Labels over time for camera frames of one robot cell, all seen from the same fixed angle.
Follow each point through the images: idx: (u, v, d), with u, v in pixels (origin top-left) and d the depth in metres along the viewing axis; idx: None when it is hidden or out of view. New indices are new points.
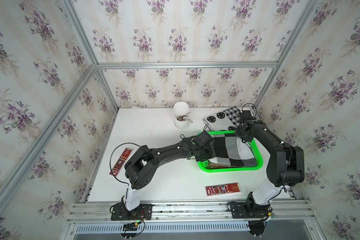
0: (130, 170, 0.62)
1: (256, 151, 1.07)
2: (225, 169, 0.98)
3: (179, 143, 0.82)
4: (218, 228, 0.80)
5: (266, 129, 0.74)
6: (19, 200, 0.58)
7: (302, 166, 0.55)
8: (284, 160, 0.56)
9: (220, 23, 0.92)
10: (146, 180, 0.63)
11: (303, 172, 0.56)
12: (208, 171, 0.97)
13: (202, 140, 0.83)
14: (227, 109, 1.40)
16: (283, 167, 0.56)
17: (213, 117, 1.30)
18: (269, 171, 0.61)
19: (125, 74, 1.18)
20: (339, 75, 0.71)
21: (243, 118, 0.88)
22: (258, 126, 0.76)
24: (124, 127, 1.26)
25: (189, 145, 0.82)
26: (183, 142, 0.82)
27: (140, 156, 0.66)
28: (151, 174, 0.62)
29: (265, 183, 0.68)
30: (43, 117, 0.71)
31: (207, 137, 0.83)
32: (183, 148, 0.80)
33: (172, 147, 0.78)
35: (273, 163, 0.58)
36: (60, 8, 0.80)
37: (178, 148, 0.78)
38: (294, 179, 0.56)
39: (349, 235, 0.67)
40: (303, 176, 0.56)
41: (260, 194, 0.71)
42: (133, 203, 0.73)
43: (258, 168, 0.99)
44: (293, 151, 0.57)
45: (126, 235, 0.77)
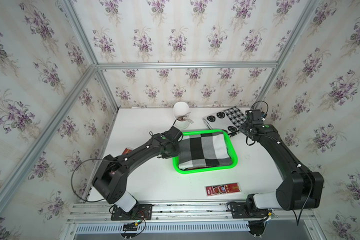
0: (100, 185, 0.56)
1: (231, 149, 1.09)
2: (201, 169, 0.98)
3: (148, 143, 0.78)
4: (218, 228, 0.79)
5: (279, 141, 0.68)
6: (19, 200, 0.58)
7: (319, 193, 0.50)
8: (301, 187, 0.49)
9: (220, 23, 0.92)
10: (121, 190, 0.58)
11: (319, 199, 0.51)
12: (182, 172, 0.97)
13: (173, 135, 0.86)
14: (227, 109, 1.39)
16: (299, 196, 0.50)
17: (213, 117, 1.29)
18: (280, 195, 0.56)
19: (125, 74, 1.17)
20: (339, 74, 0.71)
21: (252, 121, 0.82)
22: (271, 137, 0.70)
24: (124, 127, 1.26)
25: (161, 141, 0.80)
26: (151, 141, 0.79)
27: (106, 168, 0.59)
28: (123, 183, 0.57)
29: (271, 198, 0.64)
30: (43, 117, 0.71)
31: (178, 131, 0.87)
32: (153, 146, 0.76)
33: (142, 148, 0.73)
35: (287, 188, 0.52)
36: (60, 8, 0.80)
37: (147, 149, 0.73)
38: (308, 205, 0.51)
39: (349, 235, 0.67)
40: (318, 204, 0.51)
41: (262, 201, 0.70)
42: (127, 205, 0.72)
43: (234, 165, 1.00)
44: (312, 177, 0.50)
45: (126, 235, 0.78)
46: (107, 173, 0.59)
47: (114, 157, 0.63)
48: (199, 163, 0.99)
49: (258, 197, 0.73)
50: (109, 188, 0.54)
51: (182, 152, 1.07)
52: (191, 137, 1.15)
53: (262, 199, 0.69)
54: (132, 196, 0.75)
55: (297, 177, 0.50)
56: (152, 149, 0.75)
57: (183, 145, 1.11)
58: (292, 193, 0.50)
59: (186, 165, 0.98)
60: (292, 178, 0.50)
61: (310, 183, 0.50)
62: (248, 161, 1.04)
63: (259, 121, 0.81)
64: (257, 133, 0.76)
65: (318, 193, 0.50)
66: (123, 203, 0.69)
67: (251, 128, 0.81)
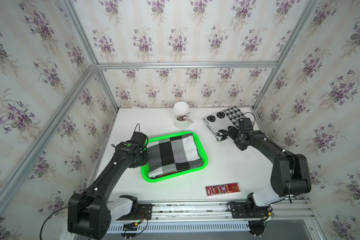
0: (81, 226, 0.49)
1: (201, 151, 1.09)
2: (170, 175, 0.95)
3: (113, 159, 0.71)
4: (218, 228, 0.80)
5: (266, 138, 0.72)
6: (18, 200, 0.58)
7: (307, 174, 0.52)
8: (288, 168, 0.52)
9: (220, 23, 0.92)
10: (107, 220, 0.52)
11: (309, 180, 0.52)
12: (152, 180, 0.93)
13: (138, 140, 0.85)
14: (227, 109, 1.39)
16: (288, 177, 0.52)
17: (213, 117, 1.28)
18: (273, 182, 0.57)
19: (125, 74, 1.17)
20: (339, 74, 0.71)
21: (243, 127, 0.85)
22: (258, 136, 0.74)
24: (124, 127, 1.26)
25: (127, 149, 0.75)
26: (116, 155, 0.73)
27: (78, 209, 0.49)
28: (105, 213, 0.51)
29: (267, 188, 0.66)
30: (43, 117, 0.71)
31: (142, 135, 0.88)
32: (121, 159, 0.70)
33: (109, 168, 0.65)
35: (276, 172, 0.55)
36: (60, 8, 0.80)
37: (116, 165, 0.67)
38: (300, 189, 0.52)
39: (349, 235, 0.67)
40: (310, 186, 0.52)
41: (262, 197, 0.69)
42: (125, 211, 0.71)
43: (204, 167, 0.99)
44: (297, 159, 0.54)
45: (126, 235, 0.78)
46: (81, 213, 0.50)
47: (82, 192, 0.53)
48: (169, 168, 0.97)
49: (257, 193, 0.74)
50: (91, 225, 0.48)
51: (176, 153, 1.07)
52: (160, 142, 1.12)
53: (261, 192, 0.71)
54: (125, 200, 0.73)
55: (282, 158, 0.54)
56: (120, 163, 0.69)
57: (182, 145, 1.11)
58: (281, 174, 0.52)
59: (156, 173, 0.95)
60: (279, 160, 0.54)
61: (296, 164, 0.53)
62: (248, 160, 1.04)
63: (249, 128, 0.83)
64: (248, 136, 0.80)
65: (306, 174, 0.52)
66: (119, 213, 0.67)
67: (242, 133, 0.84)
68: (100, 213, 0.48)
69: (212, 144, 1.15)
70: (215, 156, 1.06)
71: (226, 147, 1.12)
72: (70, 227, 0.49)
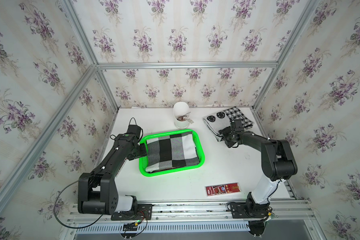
0: (92, 203, 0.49)
1: (200, 149, 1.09)
2: (166, 171, 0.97)
3: (115, 145, 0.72)
4: (218, 228, 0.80)
5: (254, 134, 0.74)
6: (18, 200, 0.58)
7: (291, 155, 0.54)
8: (273, 151, 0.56)
9: (220, 23, 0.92)
10: (115, 197, 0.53)
11: (294, 161, 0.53)
12: (147, 174, 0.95)
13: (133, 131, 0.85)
14: (227, 109, 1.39)
16: (274, 159, 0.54)
17: (213, 117, 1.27)
18: (264, 167, 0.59)
19: (125, 74, 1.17)
20: (339, 74, 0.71)
21: (234, 129, 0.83)
22: (246, 133, 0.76)
24: (124, 126, 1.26)
25: (126, 138, 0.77)
26: (117, 142, 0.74)
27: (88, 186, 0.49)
28: (114, 189, 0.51)
29: (261, 179, 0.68)
30: (43, 117, 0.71)
31: (136, 126, 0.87)
32: (122, 145, 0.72)
33: (112, 152, 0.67)
35: (264, 157, 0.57)
36: (60, 9, 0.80)
37: (118, 150, 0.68)
38: (287, 171, 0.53)
39: (349, 235, 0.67)
40: (297, 167, 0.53)
41: (259, 191, 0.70)
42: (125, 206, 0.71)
43: (201, 165, 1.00)
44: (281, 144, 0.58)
45: (126, 235, 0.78)
46: (91, 191, 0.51)
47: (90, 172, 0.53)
48: (165, 165, 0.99)
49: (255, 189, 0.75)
50: (103, 200, 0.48)
51: (176, 153, 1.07)
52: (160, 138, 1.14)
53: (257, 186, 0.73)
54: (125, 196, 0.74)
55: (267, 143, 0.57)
56: (121, 148, 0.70)
57: (181, 144, 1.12)
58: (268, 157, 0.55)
59: (153, 168, 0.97)
60: (265, 145, 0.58)
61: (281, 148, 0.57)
62: (248, 160, 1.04)
63: (240, 129, 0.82)
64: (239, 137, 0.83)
65: (290, 155, 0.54)
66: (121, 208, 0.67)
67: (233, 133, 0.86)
68: (110, 187, 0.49)
69: (212, 144, 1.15)
70: (215, 157, 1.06)
71: (226, 147, 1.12)
72: (80, 207, 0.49)
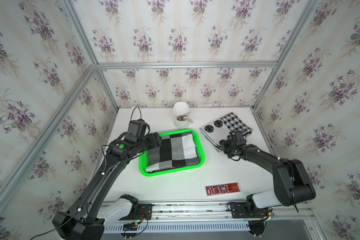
0: None
1: (200, 149, 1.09)
2: (166, 171, 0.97)
3: (102, 166, 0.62)
4: (218, 228, 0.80)
5: (259, 150, 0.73)
6: (18, 200, 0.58)
7: (308, 179, 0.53)
8: (288, 176, 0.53)
9: (220, 23, 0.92)
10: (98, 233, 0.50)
11: (310, 184, 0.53)
12: (147, 174, 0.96)
13: (134, 134, 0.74)
14: (224, 116, 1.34)
16: (291, 186, 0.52)
17: (210, 126, 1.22)
18: (278, 193, 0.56)
19: (125, 74, 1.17)
20: (339, 74, 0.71)
21: (236, 142, 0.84)
22: (251, 149, 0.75)
24: (124, 126, 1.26)
25: (119, 153, 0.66)
26: (107, 160, 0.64)
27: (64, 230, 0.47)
28: (94, 229, 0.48)
29: (269, 193, 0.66)
30: (43, 117, 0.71)
31: (139, 127, 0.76)
32: (109, 168, 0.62)
33: (96, 179, 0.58)
35: (278, 182, 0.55)
36: (60, 8, 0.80)
37: (103, 176, 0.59)
38: (305, 196, 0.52)
39: (349, 235, 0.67)
40: (314, 190, 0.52)
41: (263, 201, 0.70)
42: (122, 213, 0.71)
43: (201, 165, 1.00)
44: (294, 166, 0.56)
45: (126, 235, 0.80)
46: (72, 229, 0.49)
47: (65, 213, 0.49)
48: (165, 165, 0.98)
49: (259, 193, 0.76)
50: None
51: (175, 153, 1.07)
52: None
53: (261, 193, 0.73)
54: (124, 203, 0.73)
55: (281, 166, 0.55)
56: (110, 171, 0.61)
57: (181, 144, 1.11)
58: (283, 184, 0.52)
59: (153, 168, 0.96)
60: (279, 170, 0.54)
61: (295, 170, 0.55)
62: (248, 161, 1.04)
63: (242, 141, 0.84)
64: (241, 152, 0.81)
65: (305, 178, 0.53)
66: (117, 216, 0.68)
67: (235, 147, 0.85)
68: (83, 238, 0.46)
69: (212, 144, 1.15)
70: (216, 156, 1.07)
71: None
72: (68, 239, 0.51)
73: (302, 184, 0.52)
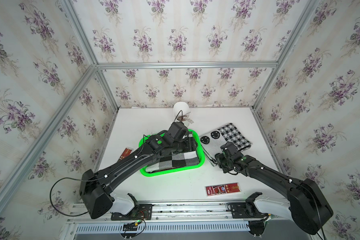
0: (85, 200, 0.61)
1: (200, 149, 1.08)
2: (166, 171, 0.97)
3: (138, 151, 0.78)
4: (218, 228, 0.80)
5: (262, 167, 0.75)
6: (19, 200, 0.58)
7: (324, 199, 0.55)
8: (307, 201, 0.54)
9: (220, 24, 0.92)
10: (105, 207, 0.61)
11: (328, 204, 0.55)
12: (147, 174, 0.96)
13: (173, 134, 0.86)
14: (222, 126, 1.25)
16: (313, 212, 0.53)
17: (206, 137, 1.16)
18: (298, 218, 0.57)
19: (125, 74, 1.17)
20: (339, 74, 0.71)
21: (231, 156, 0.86)
22: (253, 167, 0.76)
24: (124, 126, 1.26)
25: (154, 146, 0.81)
26: (144, 148, 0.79)
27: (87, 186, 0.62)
28: (103, 201, 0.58)
29: (278, 207, 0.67)
30: (43, 117, 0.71)
31: (179, 130, 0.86)
32: (142, 156, 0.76)
33: (129, 159, 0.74)
35: (299, 209, 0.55)
36: (60, 9, 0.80)
37: (134, 160, 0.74)
38: (325, 217, 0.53)
39: (349, 235, 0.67)
40: (331, 209, 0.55)
41: (267, 208, 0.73)
42: (123, 209, 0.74)
43: (200, 165, 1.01)
44: (308, 187, 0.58)
45: (126, 235, 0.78)
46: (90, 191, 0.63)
47: (94, 173, 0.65)
48: (165, 165, 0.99)
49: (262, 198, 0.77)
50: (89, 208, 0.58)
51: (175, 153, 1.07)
52: None
53: (266, 200, 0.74)
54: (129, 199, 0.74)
55: (297, 192, 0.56)
56: (142, 158, 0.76)
57: None
58: (307, 212, 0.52)
59: (153, 168, 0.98)
60: (298, 197, 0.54)
61: (310, 191, 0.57)
62: None
63: (236, 154, 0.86)
64: (241, 168, 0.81)
65: (320, 198, 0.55)
66: (118, 208, 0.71)
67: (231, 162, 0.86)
68: (96, 202, 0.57)
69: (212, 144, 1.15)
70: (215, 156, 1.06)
71: None
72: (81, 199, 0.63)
73: (321, 206, 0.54)
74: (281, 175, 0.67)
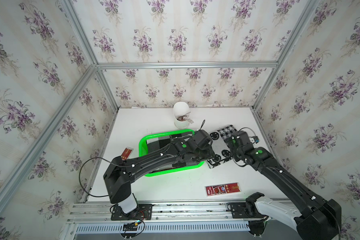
0: (107, 182, 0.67)
1: None
2: (166, 171, 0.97)
3: (164, 149, 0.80)
4: (218, 228, 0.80)
5: (282, 171, 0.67)
6: (19, 200, 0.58)
7: (341, 222, 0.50)
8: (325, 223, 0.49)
9: (220, 23, 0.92)
10: (125, 195, 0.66)
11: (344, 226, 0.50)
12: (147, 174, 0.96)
13: (198, 140, 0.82)
14: (222, 128, 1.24)
16: (327, 234, 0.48)
17: None
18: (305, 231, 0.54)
19: (125, 74, 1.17)
20: (339, 74, 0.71)
21: (242, 147, 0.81)
22: (271, 167, 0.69)
24: (124, 126, 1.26)
25: (178, 149, 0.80)
26: (170, 148, 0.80)
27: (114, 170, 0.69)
28: (125, 188, 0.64)
29: (281, 213, 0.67)
30: (43, 117, 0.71)
31: (204, 137, 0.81)
32: (167, 155, 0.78)
33: (154, 155, 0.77)
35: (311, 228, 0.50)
36: (60, 8, 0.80)
37: (160, 156, 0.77)
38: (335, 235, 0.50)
39: (349, 235, 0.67)
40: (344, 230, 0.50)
41: (268, 212, 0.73)
42: (127, 207, 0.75)
43: (200, 165, 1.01)
44: (331, 210, 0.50)
45: (126, 235, 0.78)
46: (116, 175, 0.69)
47: (123, 160, 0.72)
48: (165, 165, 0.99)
49: (264, 200, 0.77)
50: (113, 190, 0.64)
51: None
52: (160, 138, 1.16)
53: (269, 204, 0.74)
54: (134, 198, 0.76)
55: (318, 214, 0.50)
56: (166, 157, 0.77)
57: None
58: (321, 233, 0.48)
59: None
60: (316, 219, 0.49)
61: (329, 209, 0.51)
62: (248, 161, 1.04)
63: (249, 145, 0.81)
64: (254, 161, 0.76)
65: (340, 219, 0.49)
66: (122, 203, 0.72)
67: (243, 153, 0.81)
68: (120, 188, 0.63)
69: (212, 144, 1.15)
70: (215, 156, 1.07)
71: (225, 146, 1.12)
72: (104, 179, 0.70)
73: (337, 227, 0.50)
74: (302, 187, 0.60)
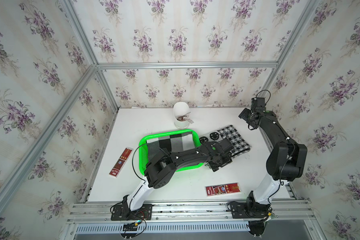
0: (151, 169, 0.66)
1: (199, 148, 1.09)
2: None
3: (197, 148, 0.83)
4: (218, 228, 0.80)
5: (275, 122, 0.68)
6: (18, 200, 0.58)
7: (303, 163, 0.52)
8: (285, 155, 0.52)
9: (220, 23, 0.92)
10: (165, 181, 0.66)
11: (302, 168, 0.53)
12: None
13: (224, 146, 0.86)
14: (222, 128, 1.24)
16: (282, 162, 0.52)
17: (204, 138, 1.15)
18: (269, 164, 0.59)
19: (125, 74, 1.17)
20: (339, 74, 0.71)
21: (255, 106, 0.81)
22: (268, 118, 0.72)
24: (124, 126, 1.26)
25: (210, 150, 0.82)
26: (202, 147, 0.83)
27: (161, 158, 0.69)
28: (168, 176, 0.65)
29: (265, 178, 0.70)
30: (43, 117, 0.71)
31: (228, 145, 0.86)
32: (202, 153, 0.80)
33: (191, 151, 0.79)
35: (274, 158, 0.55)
36: (60, 9, 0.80)
37: (196, 154, 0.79)
38: (290, 173, 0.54)
39: (349, 236, 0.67)
40: (301, 173, 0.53)
41: (261, 190, 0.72)
42: (138, 203, 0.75)
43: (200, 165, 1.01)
44: (297, 148, 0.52)
45: (126, 235, 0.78)
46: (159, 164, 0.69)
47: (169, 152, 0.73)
48: None
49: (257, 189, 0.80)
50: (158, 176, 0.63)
51: None
52: (160, 139, 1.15)
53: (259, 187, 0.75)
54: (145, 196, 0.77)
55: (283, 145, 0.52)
56: (200, 155, 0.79)
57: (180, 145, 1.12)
58: (277, 159, 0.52)
59: None
60: (278, 146, 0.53)
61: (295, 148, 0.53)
62: (247, 161, 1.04)
63: (261, 107, 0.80)
64: (258, 116, 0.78)
65: (301, 160, 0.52)
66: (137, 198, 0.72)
67: (253, 112, 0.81)
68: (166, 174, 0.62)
69: None
70: None
71: None
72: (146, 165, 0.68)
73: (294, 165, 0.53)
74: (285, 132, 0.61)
